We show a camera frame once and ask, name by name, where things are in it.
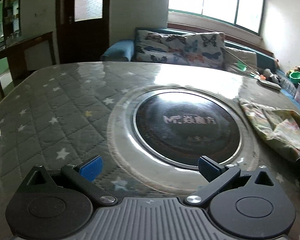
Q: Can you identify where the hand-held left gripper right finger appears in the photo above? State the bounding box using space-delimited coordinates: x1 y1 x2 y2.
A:
184 156 288 207

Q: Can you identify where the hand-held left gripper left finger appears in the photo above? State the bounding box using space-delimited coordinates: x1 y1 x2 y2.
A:
14 155 117 207

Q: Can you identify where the floral print child's shirt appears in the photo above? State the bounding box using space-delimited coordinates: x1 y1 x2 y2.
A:
237 97 300 162

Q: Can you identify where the round black induction hotplate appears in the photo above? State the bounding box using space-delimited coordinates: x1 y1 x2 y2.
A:
133 92 242 168

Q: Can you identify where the green plastic bowl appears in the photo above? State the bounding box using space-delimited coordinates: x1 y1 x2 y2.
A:
289 71 300 85

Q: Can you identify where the grey tablet device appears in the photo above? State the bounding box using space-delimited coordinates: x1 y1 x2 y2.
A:
257 79 282 91

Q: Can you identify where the grey stuffed toy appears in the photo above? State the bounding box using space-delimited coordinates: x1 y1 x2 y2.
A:
262 68 282 82

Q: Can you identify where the thin stick fly swatter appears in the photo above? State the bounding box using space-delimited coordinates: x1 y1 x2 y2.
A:
225 49 262 78

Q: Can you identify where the beige cushion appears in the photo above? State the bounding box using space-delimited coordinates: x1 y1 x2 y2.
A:
224 46 257 74

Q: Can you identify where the blue sofa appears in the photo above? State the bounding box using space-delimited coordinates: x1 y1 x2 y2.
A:
101 27 300 120

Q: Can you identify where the butterfly print cushion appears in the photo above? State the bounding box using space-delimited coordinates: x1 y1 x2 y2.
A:
135 29 226 70

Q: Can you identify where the dark wooden door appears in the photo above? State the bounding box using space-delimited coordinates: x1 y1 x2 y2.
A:
56 0 111 65

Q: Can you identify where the dark wooden counter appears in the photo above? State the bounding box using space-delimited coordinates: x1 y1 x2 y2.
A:
0 31 55 98

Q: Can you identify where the dark wooden shelf unit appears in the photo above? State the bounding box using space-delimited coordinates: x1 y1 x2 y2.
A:
2 0 22 47

